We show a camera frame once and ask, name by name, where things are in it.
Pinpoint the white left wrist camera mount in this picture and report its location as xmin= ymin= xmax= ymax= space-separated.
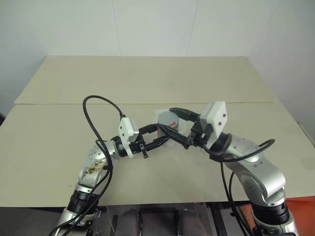
xmin=118 ymin=117 xmax=140 ymax=158

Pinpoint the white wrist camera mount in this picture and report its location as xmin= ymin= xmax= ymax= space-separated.
xmin=118 ymin=117 xmax=140 ymax=158
xmin=198 ymin=100 xmax=227 ymax=149

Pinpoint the grey jar lid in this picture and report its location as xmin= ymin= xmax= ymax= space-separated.
xmin=157 ymin=111 xmax=180 ymax=129

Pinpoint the black metal frame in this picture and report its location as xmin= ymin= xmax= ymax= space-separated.
xmin=206 ymin=201 xmax=247 ymax=236

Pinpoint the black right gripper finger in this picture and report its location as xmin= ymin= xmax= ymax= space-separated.
xmin=169 ymin=107 xmax=201 ymax=122
xmin=157 ymin=124 xmax=195 ymax=149

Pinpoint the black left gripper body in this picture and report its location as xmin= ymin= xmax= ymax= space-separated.
xmin=129 ymin=134 xmax=149 ymax=155

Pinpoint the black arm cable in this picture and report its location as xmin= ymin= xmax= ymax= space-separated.
xmin=203 ymin=132 xmax=276 ymax=236
xmin=48 ymin=95 xmax=126 ymax=236

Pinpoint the orange object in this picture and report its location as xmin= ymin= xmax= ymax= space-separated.
xmin=286 ymin=198 xmax=315 ymax=236

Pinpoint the dark rounded shape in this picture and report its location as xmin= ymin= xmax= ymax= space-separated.
xmin=117 ymin=208 xmax=141 ymax=236
xmin=176 ymin=208 xmax=205 ymax=236

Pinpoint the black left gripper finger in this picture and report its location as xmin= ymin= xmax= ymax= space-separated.
xmin=136 ymin=123 xmax=160 ymax=138
xmin=144 ymin=136 xmax=172 ymax=151

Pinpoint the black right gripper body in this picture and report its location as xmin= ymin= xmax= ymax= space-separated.
xmin=188 ymin=119 xmax=213 ymax=147

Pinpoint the clear plastic jar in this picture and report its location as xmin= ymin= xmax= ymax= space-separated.
xmin=156 ymin=122 xmax=173 ymax=138

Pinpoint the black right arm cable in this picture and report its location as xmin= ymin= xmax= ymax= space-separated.
xmin=203 ymin=132 xmax=276 ymax=236

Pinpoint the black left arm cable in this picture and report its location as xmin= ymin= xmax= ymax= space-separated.
xmin=48 ymin=95 xmax=126 ymax=236

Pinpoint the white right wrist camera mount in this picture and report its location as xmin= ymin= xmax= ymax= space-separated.
xmin=198 ymin=100 xmax=227 ymax=149

